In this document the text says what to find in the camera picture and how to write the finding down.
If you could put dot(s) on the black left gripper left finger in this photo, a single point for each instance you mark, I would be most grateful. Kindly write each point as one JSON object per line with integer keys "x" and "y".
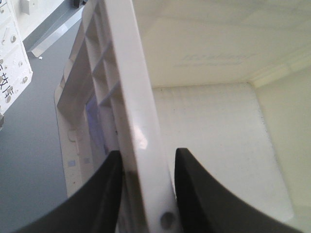
{"x": 94, "y": 208}

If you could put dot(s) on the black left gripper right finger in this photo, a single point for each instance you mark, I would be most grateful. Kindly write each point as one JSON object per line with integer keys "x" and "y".
{"x": 218, "y": 199}

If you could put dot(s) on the white plastic tote bin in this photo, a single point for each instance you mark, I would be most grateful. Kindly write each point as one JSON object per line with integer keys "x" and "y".
{"x": 230, "y": 80}

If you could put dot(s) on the white paper box with writing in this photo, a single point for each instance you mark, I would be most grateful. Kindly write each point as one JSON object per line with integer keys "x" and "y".
{"x": 15, "y": 70}

